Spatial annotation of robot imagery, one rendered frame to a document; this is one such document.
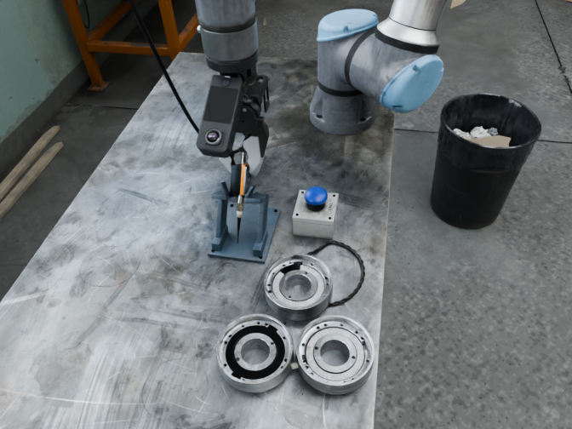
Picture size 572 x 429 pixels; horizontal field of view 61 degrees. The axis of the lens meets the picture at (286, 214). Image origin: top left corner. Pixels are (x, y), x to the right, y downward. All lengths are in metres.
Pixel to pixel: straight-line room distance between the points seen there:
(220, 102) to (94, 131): 2.05
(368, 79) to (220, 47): 0.36
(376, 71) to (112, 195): 0.55
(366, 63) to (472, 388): 1.07
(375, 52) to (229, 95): 0.33
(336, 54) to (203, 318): 0.55
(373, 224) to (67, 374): 0.54
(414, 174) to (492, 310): 0.72
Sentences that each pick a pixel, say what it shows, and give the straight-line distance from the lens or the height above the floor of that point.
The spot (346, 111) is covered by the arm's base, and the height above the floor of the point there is 0.85.
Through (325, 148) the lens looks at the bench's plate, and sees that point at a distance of 1.04.
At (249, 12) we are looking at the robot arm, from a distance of 0.66.
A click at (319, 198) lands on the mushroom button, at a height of 0.87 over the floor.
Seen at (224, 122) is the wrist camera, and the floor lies 1.06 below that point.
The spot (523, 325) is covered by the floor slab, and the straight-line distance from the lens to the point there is 1.83.
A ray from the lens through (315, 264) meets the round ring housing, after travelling 0.78.
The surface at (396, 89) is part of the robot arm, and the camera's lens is 0.90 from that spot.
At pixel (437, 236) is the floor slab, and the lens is 1.99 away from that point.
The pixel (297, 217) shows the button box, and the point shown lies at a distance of 0.82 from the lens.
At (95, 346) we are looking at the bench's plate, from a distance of 0.80.
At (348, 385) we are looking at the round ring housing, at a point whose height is 0.84.
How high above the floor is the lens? 1.44
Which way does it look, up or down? 45 degrees down
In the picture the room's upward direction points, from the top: 3 degrees counter-clockwise
